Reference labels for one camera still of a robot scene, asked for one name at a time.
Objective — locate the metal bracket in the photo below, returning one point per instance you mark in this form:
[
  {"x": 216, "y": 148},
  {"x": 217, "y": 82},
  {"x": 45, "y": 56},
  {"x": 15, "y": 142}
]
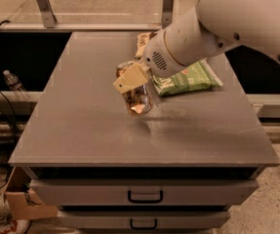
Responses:
[
  {"x": 167, "y": 12},
  {"x": 47, "y": 15}
]

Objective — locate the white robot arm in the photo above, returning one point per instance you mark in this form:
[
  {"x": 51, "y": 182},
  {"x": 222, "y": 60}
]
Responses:
[{"x": 208, "y": 29}]

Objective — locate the brown chip bag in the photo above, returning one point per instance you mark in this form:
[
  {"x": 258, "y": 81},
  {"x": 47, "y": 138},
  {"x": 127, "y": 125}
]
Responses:
[{"x": 143, "y": 39}]

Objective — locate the middle metal bracket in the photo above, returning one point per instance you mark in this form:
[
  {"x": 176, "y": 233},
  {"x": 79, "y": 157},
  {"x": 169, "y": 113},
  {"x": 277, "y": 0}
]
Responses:
[{"x": 167, "y": 12}]

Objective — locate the left metal bracket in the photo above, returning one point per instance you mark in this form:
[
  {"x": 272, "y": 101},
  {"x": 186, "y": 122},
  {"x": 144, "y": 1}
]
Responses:
[{"x": 47, "y": 15}]

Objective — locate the green Kettle chip bag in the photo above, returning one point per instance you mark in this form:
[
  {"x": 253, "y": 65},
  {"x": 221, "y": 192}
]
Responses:
[{"x": 197, "y": 77}]

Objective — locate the upper grey drawer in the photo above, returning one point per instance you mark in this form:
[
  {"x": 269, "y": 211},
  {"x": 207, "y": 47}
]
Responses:
[{"x": 143, "y": 192}]

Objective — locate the cardboard box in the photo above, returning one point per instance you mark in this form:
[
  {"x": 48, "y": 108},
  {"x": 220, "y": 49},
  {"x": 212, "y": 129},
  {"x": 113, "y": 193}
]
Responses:
[{"x": 24, "y": 203}]

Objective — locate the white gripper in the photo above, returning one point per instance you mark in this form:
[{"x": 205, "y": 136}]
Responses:
[{"x": 157, "y": 54}]

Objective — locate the lower grey drawer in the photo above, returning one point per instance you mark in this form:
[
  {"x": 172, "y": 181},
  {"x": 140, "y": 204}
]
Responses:
[{"x": 143, "y": 220}]

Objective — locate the orange soda can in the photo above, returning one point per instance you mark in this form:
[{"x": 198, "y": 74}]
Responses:
[{"x": 138, "y": 101}]

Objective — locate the grey drawer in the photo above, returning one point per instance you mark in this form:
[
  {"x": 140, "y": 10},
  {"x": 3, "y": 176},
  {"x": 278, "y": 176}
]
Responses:
[
  {"x": 143, "y": 220},
  {"x": 143, "y": 192}
]

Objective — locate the clear plastic water bottle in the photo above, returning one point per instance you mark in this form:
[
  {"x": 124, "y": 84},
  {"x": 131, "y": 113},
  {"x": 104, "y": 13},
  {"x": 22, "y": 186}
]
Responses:
[{"x": 15, "y": 85}]

